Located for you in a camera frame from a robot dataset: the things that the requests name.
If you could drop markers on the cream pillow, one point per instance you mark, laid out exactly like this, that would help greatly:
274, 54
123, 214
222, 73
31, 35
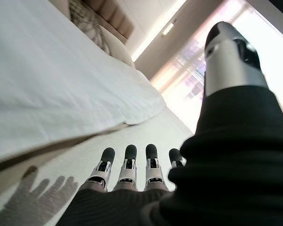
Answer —
120, 47

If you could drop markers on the white duvet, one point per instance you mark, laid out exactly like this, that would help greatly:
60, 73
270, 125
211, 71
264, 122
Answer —
61, 82

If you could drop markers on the white textured fringed throw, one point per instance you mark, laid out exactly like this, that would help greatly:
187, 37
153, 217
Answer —
61, 164

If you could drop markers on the ceiling light fixture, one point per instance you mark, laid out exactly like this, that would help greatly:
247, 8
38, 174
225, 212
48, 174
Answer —
168, 28

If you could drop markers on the fringed macrame cushion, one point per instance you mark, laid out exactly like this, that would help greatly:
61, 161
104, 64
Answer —
89, 26

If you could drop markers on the beige tufted headboard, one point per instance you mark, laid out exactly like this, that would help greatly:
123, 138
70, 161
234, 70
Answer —
110, 14

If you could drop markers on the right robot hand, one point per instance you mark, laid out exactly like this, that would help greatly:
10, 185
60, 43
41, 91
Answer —
226, 179

